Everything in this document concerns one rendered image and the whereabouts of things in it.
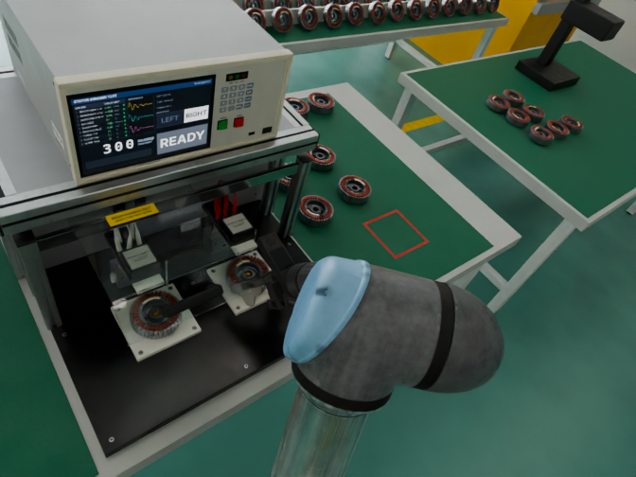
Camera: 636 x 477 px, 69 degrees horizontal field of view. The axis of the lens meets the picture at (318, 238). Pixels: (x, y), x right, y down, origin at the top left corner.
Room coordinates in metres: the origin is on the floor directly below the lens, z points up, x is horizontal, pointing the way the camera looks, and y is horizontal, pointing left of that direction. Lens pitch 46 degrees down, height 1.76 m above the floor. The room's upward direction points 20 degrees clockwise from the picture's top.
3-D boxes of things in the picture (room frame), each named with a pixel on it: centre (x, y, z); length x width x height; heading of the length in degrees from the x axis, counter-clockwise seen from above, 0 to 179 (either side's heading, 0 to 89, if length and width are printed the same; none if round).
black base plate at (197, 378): (0.63, 0.22, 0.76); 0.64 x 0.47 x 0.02; 141
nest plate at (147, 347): (0.53, 0.29, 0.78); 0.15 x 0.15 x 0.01; 51
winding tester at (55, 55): (0.83, 0.46, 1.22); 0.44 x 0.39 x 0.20; 141
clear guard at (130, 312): (0.53, 0.29, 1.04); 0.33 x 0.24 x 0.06; 51
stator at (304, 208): (1.06, 0.04, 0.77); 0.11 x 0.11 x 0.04
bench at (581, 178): (2.60, -1.12, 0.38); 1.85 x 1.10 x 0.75; 141
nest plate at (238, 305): (0.71, 0.14, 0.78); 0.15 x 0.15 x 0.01; 51
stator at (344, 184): (1.22, -0.06, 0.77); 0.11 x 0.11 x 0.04
